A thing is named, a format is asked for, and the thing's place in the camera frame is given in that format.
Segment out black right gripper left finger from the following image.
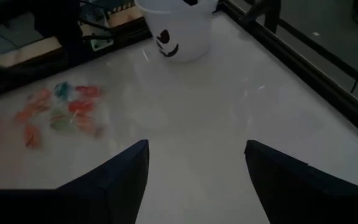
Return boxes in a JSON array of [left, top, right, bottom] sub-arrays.
[[56, 139, 150, 224]]

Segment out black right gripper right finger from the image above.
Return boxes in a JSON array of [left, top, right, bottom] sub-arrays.
[[244, 139, 358, 224]]

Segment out red gummy in clear wrapper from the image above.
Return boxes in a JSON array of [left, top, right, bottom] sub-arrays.
[[68, 100, 95, 114], [75, 85, 103, 99]]

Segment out teal gummy in clear wrapper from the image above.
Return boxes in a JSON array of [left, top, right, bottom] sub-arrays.
[[53, 81, 74, 102]]

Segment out black arched cable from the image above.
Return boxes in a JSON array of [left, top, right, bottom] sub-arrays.
[[239, 0, 282, 34]]

